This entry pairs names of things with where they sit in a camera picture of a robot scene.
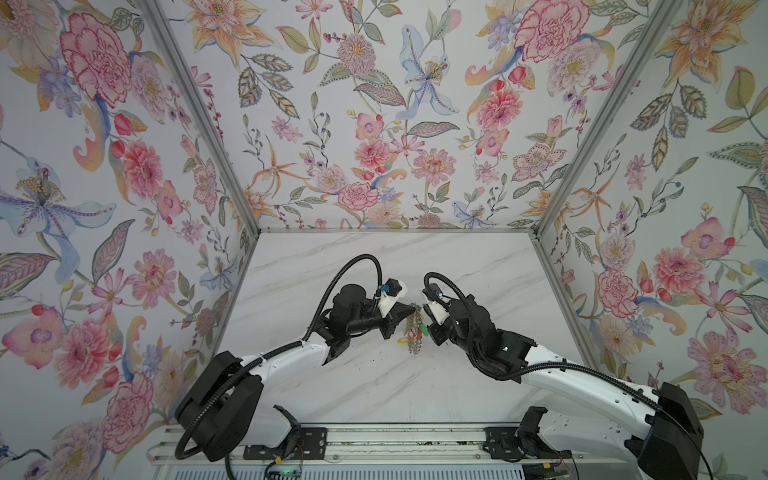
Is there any round metal key organizer disc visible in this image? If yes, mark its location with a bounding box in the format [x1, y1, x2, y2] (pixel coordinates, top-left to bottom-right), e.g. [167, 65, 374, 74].
[398, 304, 428, 355]

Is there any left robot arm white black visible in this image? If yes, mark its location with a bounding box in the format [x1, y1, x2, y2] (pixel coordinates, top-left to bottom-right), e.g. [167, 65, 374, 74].
[174, 279, 415, 462]

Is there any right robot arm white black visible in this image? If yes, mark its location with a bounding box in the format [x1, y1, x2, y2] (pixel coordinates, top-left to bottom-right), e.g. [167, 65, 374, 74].
[423, 285, 712, 479]

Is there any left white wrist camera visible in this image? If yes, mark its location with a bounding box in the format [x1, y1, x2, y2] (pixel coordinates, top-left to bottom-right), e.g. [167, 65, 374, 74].
[377, 278, 408, 317]

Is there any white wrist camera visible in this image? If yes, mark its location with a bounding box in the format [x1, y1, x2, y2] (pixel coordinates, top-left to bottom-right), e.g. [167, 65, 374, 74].
[423, 300, 449, 326]
[377, 278, 408, 317]

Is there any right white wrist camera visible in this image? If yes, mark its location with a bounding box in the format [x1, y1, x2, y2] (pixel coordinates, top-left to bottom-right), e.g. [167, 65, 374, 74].
[423, 300, 449, 326]

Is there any right black corrugated cable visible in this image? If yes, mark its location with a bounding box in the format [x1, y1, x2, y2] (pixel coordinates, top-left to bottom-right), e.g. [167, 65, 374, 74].
[423, 271, 475, 325]

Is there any black corrugated cable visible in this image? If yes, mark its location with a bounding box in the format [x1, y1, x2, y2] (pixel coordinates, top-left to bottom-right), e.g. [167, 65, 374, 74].
[423, 271, 475, 325]
[303, 253, 385, 343]

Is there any left black corrugated cable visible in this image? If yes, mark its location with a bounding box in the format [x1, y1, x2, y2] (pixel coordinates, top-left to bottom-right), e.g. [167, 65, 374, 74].
[303, 253, 385, 343]

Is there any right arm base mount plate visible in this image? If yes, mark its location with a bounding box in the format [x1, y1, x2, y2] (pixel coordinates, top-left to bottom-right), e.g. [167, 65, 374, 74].
[481, 426, 572, 463]

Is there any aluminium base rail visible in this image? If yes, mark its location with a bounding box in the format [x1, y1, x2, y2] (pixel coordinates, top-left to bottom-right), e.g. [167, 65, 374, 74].
[147, 421, 661, 467]

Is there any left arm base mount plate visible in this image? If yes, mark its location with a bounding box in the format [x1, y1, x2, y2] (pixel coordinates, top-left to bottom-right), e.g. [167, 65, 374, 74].
[251, 427, 328, 460]

